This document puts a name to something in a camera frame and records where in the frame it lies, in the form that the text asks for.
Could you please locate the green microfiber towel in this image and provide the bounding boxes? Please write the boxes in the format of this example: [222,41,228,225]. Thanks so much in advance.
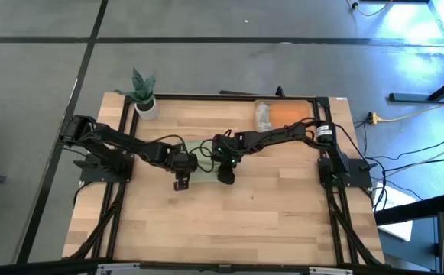
[185,140,222,183]

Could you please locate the grey waffle microfiber towel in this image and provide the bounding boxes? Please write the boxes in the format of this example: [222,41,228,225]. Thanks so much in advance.
[254,102,274,133]

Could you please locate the snake plant in white pot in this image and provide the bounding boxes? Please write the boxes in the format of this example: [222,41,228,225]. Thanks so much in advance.
[114,67,160,121]

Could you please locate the white box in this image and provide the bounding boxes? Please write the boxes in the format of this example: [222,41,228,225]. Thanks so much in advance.
[371,181,417,242]

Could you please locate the black desk edge bar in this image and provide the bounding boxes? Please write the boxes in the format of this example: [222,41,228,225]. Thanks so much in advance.
[374,192,444,226]

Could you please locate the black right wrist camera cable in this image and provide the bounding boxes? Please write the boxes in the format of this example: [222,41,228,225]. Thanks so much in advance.
[198,139,217,173]

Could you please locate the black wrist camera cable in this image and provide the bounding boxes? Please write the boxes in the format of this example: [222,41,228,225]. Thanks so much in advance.
[198,139,217,173]
[147,133,188,154]

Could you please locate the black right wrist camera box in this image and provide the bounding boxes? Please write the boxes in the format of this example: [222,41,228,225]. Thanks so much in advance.
[216,166,237,186]

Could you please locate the black left wrist camera cable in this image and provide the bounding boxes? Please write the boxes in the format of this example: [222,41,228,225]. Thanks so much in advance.
[147,133,188,154]

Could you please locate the black aluminium table frame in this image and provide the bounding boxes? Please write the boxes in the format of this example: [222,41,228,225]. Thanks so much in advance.
[63,93,387,268]

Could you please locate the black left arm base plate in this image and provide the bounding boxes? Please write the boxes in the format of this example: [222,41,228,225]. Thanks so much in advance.
[72,150,134,183]

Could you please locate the silver camera bracket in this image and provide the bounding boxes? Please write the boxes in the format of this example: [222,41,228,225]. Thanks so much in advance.
[95,261,355,275]

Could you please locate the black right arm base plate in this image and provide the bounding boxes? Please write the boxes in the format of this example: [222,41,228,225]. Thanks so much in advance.
[318,157,374,189]

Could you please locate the yellow extension cable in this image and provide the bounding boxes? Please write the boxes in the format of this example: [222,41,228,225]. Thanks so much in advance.
[367,95,444,125]

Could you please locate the black desk frame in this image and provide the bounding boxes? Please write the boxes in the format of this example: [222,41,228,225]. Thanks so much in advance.
[388,0,444,103]

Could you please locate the yellow cable with black plug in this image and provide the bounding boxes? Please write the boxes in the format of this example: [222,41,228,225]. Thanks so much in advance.
[345,0,394,18]

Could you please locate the white floor cable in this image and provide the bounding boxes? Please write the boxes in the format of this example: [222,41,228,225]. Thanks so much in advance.
[381,137,444,180]

